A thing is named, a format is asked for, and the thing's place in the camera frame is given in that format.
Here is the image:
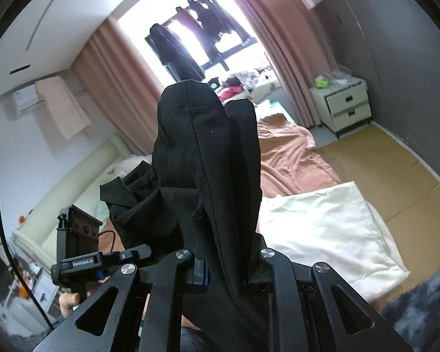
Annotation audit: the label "thin black cable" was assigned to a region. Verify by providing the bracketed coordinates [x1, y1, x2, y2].
[97, 229, 119, 253]

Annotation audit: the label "pile of clothes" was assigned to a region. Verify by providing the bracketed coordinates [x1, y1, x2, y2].
[207, 68, 279, 103]

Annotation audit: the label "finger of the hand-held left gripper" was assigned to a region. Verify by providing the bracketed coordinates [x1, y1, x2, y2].
[102, 244, 153, 266]

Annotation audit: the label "black garment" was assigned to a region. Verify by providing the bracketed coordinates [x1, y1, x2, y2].
[100, 79, 275, 352]

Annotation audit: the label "clothes hanging at window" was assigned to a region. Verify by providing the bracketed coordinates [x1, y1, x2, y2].
[145, 0, 259, 83]

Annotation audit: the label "dark hanging clothes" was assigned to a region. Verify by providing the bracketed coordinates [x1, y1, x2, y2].
[176, 0, 251, 43]

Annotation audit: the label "grey fluffy rug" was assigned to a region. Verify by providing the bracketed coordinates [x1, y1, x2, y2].
[383, 260, 440, 352]

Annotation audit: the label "brown bed sheet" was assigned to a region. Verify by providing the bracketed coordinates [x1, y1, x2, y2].
[257, 112, 343, 200]

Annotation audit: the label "white fluffy cloth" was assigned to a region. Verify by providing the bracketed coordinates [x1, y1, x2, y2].
[108, 154, 151, 180]

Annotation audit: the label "cardboard floor sheet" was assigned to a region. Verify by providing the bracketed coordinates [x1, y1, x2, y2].
[315, 123, 440, 301]

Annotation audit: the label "white nightstand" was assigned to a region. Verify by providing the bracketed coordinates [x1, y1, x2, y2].
[310, 79, 371, 140]

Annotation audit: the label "cream headboard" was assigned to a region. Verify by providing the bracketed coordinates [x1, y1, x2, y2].
[11, 132, 153, 265]

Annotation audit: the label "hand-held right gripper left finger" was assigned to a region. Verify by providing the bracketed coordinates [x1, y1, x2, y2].
[33, 248, 210, 352]

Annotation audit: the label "dark hanging coat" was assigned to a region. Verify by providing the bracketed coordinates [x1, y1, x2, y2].
[149, 24, 206, 81]

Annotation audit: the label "white pillow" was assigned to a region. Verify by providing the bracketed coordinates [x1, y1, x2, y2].
[258, 180, 411, 287]

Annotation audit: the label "pink curtain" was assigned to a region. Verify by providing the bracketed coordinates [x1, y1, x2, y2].
[71, 16, 169, 158]
[205, 0, 321, 129]

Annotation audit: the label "person's left hand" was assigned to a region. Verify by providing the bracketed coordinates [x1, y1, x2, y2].
[59, 292, 83, 318]

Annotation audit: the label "white drawer cabinet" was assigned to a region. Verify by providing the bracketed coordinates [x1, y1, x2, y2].
[0, 238, 63, 323]

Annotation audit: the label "clear plastic bag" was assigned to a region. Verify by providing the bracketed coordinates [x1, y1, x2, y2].
[323, 67, 356, 85]

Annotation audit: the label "white air conditioner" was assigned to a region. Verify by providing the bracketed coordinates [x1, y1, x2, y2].
[11, 82, 50, 120]

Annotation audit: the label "pale green pillow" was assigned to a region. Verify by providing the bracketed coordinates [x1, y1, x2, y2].
[95, 200, 111, 224]

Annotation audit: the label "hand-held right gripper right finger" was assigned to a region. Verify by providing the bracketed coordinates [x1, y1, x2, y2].
[242, 235, 415, 352]

